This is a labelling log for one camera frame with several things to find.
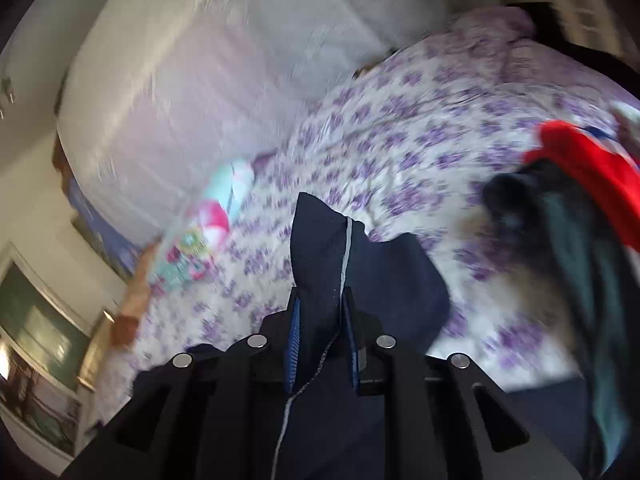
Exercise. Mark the navy blue pants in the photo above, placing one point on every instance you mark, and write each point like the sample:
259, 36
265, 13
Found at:
322, 429

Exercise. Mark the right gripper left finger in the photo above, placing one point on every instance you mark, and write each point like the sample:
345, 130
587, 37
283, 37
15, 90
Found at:
192, 417

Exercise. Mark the purple floral bed quilt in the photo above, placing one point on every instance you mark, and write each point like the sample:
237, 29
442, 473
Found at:
405, 148

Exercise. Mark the dark teal garment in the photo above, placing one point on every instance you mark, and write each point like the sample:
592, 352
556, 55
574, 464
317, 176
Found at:
549, 218

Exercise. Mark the red blue white garment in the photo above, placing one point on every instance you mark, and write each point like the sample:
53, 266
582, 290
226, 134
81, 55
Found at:
600, 164

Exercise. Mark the white framed window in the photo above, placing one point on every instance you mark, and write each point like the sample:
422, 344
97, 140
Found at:
45, 331

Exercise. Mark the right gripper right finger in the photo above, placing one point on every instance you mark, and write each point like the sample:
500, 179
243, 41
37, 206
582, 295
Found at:
447, 419

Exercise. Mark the blue landscape wall poster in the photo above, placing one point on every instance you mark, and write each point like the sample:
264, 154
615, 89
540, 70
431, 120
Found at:
115, 250

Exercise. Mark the folded teal pink floral blanket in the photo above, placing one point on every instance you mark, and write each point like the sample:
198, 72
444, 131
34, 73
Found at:
188, 248

